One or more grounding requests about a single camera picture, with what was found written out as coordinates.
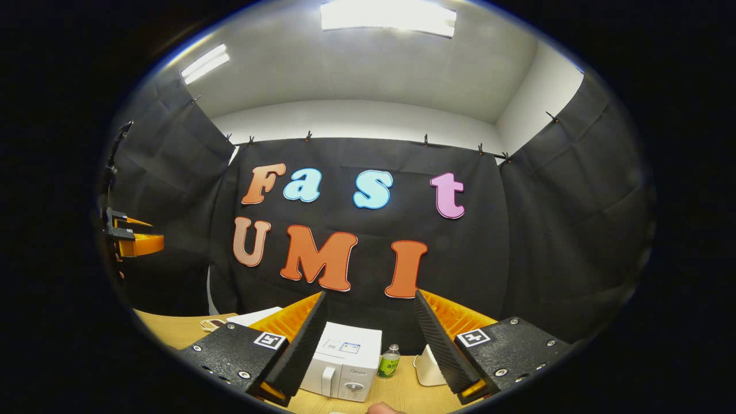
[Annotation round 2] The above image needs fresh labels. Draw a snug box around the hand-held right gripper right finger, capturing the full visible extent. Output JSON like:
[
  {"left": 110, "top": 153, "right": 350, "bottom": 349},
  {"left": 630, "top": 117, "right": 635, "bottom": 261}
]
[{"left": 414, "top": 289, "right": 574, "bottom": 406}]

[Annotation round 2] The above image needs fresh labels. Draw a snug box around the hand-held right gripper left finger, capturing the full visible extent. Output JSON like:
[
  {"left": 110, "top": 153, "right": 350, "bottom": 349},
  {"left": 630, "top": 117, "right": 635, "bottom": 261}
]
[{"left": 179, "top": 290, "right": 329, "bottom": 408}]

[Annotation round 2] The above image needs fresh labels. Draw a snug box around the white microwave oven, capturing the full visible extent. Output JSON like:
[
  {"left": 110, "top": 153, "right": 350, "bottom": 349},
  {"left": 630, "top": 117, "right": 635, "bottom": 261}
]
[{"left": 299, "top": 321, "right": 384, "bottom": 403}]

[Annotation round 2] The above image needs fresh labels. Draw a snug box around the white toaster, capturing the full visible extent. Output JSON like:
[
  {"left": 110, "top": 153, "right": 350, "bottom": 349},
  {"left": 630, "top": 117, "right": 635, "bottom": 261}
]
[{"left": 413, "top": 344, "right": 448, "bottom": 387}]

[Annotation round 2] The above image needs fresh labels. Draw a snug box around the green label plastic bottle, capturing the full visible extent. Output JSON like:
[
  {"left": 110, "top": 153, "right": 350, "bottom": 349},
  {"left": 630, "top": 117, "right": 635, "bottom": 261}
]
[{"left": 377, "top": 344, "right": 401, "bottom": 380}]

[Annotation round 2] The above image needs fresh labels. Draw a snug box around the narrow ceiling light strip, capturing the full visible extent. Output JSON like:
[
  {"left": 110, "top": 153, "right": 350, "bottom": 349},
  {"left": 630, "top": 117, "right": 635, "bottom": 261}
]
[{"left": 181, "top": 44, "right": 231, "bottom": 86}]

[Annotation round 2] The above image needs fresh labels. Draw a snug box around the row of small backdrop clips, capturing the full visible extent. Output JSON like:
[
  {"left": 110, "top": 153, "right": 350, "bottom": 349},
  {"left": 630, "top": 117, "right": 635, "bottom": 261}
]
[{"left": 190, "top": 95, "right": 559, "bottom": 164}]

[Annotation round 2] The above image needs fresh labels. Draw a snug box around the large ceiling light panel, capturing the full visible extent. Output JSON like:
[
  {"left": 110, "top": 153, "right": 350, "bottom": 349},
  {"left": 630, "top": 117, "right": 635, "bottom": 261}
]
[{"left": 320, "top": 0, "right": 458, "bottom": 39}]

